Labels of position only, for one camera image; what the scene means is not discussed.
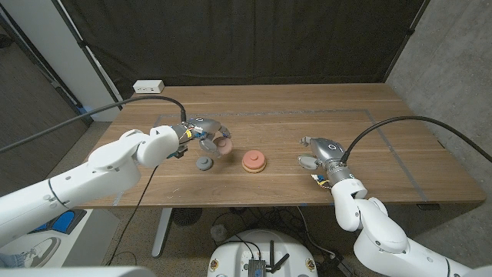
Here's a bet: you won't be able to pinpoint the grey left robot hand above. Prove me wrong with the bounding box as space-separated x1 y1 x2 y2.
168 117 233 159

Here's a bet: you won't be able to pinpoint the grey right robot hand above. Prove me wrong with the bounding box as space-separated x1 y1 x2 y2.
298 135 354 186

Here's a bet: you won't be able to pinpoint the pink toy ring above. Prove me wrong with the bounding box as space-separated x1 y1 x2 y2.
213 136 234 157

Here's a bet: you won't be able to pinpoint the red toy ring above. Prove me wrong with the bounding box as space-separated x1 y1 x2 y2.
242 149 267 170

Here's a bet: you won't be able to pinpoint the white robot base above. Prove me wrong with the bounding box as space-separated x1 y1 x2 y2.
206 229 319 277

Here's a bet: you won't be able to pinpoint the white power strip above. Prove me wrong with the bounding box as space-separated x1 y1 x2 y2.
132 79 165 95

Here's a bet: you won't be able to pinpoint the black round floor object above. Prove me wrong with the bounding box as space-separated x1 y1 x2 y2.
171 207 204 227

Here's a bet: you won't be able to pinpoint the black backdrop curtain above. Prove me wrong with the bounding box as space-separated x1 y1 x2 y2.
59 0 431 104

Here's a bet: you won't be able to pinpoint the grey round floor object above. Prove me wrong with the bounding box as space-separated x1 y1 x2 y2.
210 224 229 243

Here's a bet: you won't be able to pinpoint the white table leg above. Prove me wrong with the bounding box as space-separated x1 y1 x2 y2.
151 207 174 259

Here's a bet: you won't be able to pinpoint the black power adapter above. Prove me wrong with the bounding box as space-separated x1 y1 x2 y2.
317 253 357 277

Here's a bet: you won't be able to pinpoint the black backdrop stand pole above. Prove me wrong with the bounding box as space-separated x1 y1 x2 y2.
52 0 125 109
383 0 431 82

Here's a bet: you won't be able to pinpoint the black foot pedal blue pads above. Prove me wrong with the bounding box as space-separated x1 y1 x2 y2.
32 209 88 235

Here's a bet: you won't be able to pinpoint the white robot torso edge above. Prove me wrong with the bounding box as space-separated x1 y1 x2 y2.
0 265 157 277

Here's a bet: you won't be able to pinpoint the white sneaker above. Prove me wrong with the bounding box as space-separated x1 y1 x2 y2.
11 236 62 269

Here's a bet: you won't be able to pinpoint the person leg in jeans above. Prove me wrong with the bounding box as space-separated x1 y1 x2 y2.
0 253 19 269

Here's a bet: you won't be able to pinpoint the grey toy ring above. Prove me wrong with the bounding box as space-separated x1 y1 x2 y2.
195 155 214 172

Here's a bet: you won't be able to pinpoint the orange toy ring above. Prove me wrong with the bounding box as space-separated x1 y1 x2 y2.
241 161 268 174

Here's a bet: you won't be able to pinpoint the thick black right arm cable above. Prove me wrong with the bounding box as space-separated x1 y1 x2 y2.
340 115 492 165

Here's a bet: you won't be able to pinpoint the thin black left wrist cable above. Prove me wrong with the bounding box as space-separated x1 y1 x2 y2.
105 165 161 266

